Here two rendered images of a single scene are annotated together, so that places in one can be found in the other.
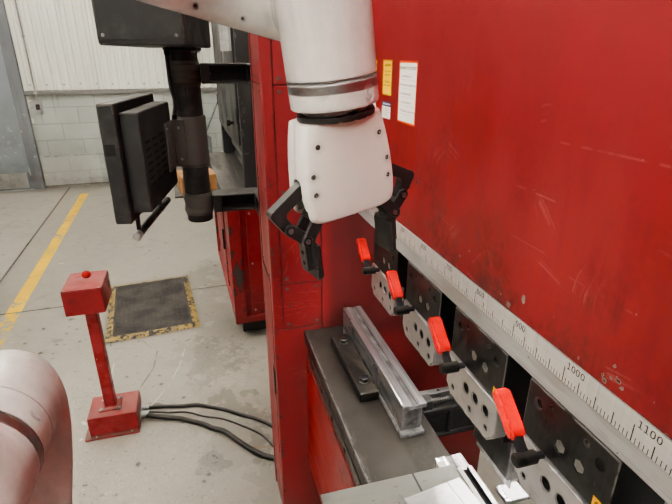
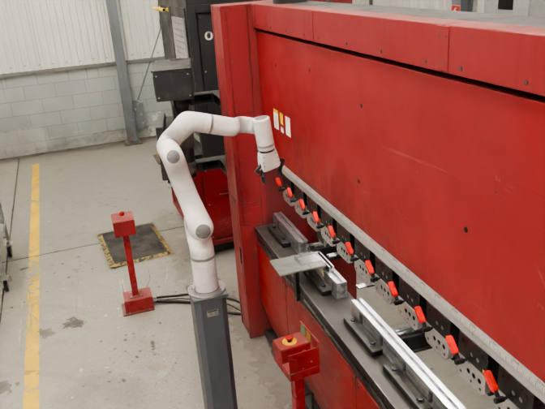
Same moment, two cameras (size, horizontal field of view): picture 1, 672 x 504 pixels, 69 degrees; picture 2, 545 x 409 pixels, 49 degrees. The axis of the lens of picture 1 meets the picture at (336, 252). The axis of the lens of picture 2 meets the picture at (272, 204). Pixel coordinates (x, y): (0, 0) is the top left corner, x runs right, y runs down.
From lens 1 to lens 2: 2.39 m
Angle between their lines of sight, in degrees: 1
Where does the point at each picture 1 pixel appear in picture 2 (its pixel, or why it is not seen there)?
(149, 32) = (178, 95)
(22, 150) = not seen: outside the picture
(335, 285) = (268, 202)
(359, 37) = (270, 138)
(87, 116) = (32, 94)
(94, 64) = (36, 48)
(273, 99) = not seen: hidden behind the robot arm
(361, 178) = (272, 162)
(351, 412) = (279, 251)
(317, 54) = (263, 142)
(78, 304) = (122, 230)
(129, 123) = not seen: hidden behind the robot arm
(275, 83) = (235, 114)
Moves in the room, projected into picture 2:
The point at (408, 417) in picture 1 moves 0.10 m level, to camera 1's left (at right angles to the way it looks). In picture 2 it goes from (302, 247) to (285, 248)
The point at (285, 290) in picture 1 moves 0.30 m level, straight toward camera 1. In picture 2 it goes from (244, 206) to (250, 223)
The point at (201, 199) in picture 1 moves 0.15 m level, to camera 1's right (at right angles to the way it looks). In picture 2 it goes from (191, 165) to (212, 163)
